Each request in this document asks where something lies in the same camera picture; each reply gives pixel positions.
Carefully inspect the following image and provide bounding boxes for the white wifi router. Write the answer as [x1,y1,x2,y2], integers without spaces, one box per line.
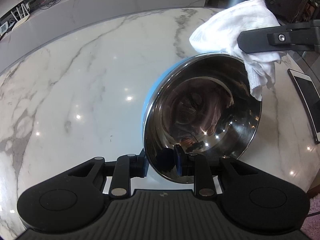
[11,3,30,30]

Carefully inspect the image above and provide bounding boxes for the blue steel bowl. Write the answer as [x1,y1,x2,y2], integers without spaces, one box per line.
[142,53,262,184]

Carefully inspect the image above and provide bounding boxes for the marble tv console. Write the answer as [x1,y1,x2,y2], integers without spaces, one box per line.
[1,0,205,68]

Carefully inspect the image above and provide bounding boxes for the white paper towel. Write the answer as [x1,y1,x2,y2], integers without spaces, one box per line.
[189,0,285,101]

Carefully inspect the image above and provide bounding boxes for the white tablet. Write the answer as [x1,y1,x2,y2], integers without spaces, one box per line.
[287,69,320,144]

